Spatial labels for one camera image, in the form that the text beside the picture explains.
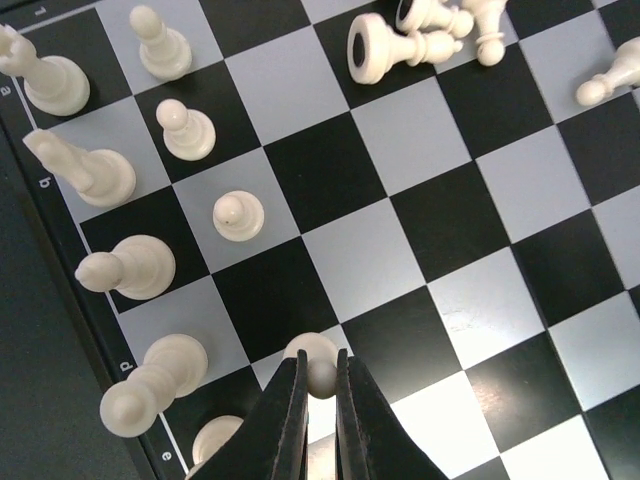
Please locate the white rook chess piece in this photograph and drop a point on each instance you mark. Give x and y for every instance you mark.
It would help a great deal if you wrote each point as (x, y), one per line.
(53, 84)

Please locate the white pawn chess piece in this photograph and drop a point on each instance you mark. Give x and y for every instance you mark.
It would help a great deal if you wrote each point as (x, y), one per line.
(164, 52)

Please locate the black and white chessboard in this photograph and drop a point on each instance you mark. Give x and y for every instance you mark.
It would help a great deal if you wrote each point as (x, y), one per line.
(479, 256)

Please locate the white king chess piece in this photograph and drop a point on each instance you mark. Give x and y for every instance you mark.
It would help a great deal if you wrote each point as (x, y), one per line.
(211, 438)

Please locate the white bishop chess piece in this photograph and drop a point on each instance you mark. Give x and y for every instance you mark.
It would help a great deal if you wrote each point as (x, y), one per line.
(140, 267)

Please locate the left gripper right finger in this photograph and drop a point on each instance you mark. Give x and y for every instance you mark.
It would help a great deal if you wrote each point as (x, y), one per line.
(370, 441)

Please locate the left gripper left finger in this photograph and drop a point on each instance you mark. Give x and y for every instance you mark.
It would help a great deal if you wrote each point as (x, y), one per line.
(271, 443)

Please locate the white knight chess piece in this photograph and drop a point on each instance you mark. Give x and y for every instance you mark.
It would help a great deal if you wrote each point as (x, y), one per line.
(102, 177)

